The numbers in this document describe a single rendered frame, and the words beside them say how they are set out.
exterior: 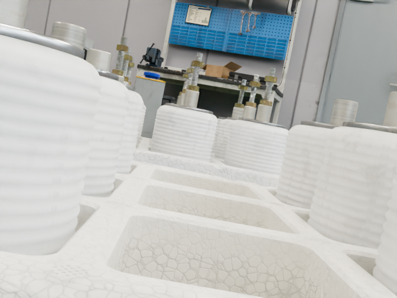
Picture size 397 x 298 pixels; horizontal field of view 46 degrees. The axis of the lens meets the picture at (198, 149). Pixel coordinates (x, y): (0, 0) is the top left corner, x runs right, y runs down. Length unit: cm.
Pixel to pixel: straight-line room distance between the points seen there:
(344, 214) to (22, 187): 21
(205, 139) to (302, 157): 30
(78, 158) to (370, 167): 19
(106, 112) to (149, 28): 608
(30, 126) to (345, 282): 14
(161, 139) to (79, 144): 51
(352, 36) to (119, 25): 297
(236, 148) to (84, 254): 56
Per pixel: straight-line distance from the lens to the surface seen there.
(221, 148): 84
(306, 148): 43
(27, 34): 19
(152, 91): 111
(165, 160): 66
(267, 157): 71
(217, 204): 38
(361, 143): 32
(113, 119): 30
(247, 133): 71
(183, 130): 69
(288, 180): 44
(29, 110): 18
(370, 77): 576
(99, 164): 30
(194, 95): 73
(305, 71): 579
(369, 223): 31
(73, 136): 19
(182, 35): 605
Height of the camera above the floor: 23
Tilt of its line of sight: 3 degrees down
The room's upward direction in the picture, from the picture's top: 11 degrees clockwise
